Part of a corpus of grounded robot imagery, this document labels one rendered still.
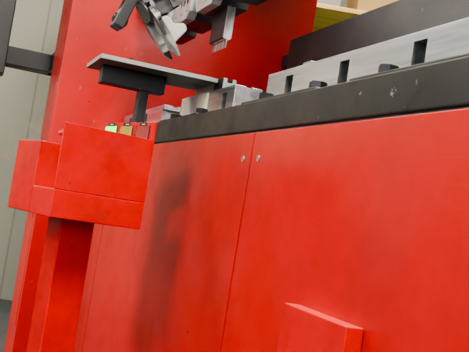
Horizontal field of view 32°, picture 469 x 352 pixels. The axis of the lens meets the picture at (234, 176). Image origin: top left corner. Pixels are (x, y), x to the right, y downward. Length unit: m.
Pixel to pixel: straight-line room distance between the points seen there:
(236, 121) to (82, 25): 1.54
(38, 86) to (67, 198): 3.79
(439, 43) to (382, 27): 1.29
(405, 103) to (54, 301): 0.78
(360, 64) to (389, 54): 0.08
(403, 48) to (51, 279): 0.68
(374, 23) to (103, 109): 0.93
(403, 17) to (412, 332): 1.54
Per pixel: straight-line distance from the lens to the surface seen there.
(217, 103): 1.74
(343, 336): 0.80
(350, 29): 2.46
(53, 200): 1.29
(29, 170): 1.40
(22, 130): 5.06
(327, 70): 1.26
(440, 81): 0.76
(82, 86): 2.69
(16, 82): 5.09
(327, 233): 0.89
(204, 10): 1.96
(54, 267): 1.38
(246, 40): 2.86
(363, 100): 0.87
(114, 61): 1.76
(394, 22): 2.23
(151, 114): 2.30
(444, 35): 1.00
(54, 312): 1.39
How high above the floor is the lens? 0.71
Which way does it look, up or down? 3 degrees up
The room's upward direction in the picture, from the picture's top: 9 degrees clockwise
